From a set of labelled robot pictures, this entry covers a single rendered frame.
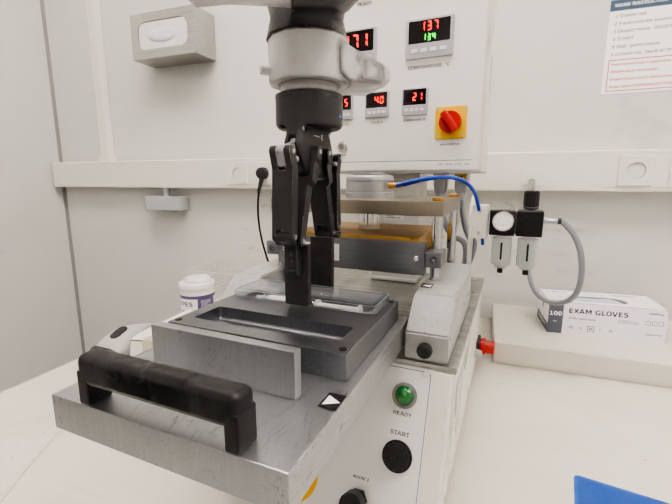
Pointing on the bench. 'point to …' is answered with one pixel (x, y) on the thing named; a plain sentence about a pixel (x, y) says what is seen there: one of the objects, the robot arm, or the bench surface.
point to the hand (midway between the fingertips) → (310, 272)
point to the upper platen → (370, 227)
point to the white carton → (604, 315)
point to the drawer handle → (171, 392)
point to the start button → (396, 457)
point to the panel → (405, 423)
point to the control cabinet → (422, 102)
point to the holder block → (300, 330)
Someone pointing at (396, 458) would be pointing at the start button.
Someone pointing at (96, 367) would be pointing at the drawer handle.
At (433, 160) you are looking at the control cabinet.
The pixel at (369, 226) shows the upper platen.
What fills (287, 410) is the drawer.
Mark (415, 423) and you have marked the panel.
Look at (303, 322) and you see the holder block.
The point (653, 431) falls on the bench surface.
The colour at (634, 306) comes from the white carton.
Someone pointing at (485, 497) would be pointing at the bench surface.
